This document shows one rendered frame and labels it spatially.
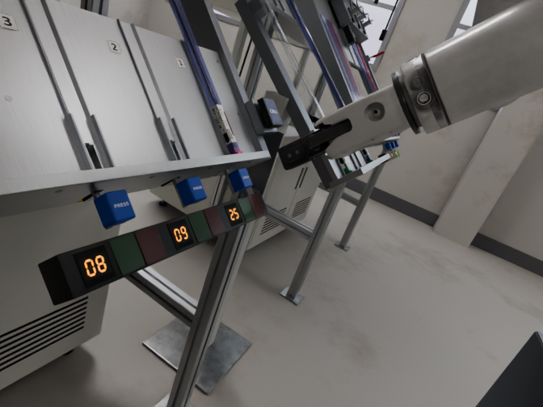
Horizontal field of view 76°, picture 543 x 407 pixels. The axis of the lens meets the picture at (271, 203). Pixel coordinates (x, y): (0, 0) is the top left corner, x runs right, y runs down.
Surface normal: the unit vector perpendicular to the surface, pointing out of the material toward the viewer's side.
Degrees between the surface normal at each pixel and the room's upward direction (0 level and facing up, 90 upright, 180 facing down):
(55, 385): 0
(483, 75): 100
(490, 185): 90
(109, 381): 0
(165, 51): 45
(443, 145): 90
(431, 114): 114
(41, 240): 90
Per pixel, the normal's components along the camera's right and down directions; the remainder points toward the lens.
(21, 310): 0.82, 0.44
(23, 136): 0.80, -0.32
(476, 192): -0.43, 0.21
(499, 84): -0.17, 0.70
